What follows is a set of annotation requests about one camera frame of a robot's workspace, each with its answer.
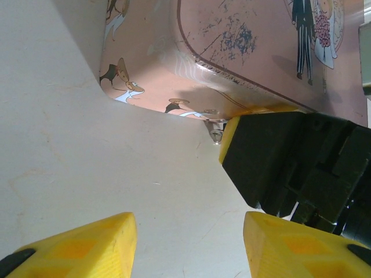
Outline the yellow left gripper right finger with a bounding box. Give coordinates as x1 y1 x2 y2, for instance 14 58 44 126
243 211 371 278

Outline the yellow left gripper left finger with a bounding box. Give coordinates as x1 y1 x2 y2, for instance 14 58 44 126
0 211 138 278

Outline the pink wedding cartoon tin box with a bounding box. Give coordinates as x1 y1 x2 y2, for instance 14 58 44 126
98 0 371 128

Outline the grey block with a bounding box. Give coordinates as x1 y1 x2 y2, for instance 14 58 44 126
358 24 371 97

